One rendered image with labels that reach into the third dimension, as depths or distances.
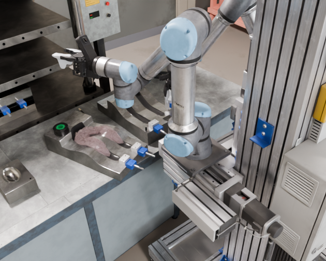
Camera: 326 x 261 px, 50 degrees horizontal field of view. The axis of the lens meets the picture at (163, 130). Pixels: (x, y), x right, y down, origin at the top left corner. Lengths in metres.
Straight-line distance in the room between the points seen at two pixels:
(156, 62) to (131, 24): 3.73
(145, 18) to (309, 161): 4.17
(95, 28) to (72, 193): 1.24
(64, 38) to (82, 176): 3.03
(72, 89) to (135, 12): 2.67
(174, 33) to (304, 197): 0.73
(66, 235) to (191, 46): 1.24
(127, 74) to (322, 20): 0.66
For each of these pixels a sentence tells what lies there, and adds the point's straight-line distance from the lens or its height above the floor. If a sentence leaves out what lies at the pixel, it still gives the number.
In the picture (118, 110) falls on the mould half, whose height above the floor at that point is 0.91.
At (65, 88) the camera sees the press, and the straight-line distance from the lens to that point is 2.64.
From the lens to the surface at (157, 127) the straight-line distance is 1.93.
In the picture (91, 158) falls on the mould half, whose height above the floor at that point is 0.88.
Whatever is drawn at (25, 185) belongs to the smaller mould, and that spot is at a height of 0.86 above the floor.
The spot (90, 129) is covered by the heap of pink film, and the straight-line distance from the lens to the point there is 2.00.
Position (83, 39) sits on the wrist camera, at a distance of 1.44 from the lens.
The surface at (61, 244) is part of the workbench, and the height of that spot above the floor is 0.51.
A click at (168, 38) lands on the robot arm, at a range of 1.12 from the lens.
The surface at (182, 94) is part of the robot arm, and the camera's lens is 1.22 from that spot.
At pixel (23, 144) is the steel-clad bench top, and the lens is 2.16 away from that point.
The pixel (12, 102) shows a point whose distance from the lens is 2.37.
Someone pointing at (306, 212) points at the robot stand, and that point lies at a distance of 1.41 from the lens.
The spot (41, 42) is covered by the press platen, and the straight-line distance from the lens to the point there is 2.76.
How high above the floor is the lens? 2.08
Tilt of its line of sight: 38 degrees down
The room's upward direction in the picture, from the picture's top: 2 degrees counter-clockwise
